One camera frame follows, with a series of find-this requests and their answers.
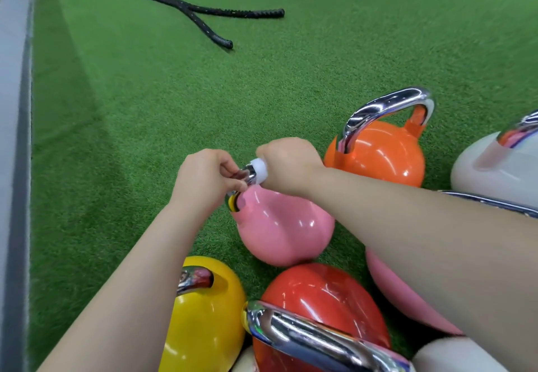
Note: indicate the white wipe cloth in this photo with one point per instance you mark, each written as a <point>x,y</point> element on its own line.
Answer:
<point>259,171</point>

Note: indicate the person's right fingers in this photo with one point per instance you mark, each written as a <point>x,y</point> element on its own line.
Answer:
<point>263,152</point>

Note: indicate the person's left thumb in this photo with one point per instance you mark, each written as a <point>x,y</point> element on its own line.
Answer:
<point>233,186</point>

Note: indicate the person's right forearm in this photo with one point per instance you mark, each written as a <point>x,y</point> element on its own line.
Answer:
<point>441,250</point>

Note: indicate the white kettlebell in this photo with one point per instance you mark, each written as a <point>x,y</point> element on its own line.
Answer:
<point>454,357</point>

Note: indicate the person's right hand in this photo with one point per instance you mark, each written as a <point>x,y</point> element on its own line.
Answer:
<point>290,166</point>

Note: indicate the person's left hand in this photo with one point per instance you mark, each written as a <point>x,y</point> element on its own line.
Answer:
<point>201,182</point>

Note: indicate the large pink kettlebell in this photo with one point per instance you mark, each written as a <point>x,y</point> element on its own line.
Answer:
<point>399,292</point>

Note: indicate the person's left forearm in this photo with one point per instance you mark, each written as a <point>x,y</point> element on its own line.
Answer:
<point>134,292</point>

